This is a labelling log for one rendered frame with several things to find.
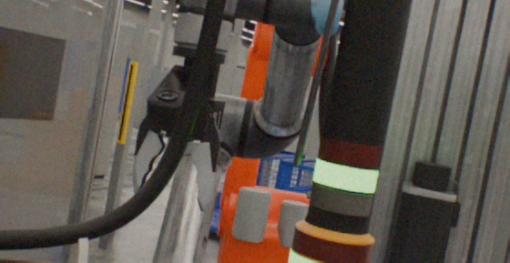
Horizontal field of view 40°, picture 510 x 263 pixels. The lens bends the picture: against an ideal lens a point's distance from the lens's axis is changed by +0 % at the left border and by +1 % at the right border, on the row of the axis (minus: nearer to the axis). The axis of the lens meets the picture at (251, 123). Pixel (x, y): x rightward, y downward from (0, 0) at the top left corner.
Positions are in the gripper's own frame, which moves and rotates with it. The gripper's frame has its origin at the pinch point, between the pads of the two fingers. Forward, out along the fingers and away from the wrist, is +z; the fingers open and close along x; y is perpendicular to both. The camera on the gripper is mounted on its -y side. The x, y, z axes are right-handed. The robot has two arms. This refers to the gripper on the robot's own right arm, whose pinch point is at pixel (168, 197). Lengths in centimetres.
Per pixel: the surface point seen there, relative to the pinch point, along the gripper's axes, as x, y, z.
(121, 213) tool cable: -16, -58, -10
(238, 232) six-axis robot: 52, 320, 70
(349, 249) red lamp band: -26, -52, -9
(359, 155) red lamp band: -26, -52, -14
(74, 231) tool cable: -14, -59, -8
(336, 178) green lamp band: -25, -52, -13
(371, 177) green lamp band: -27, -51, -13
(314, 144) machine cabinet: 95, 1034, 56
